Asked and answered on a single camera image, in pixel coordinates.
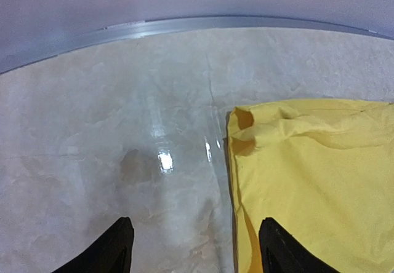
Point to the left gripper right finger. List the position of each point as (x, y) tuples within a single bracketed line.
[(281, 252)]

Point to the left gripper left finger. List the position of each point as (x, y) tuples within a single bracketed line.
[(111, 252)]

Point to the yellow shorts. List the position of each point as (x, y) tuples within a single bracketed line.
[(323, 169)]

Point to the aluminium front rail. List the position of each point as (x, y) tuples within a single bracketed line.
[(53, 47)]

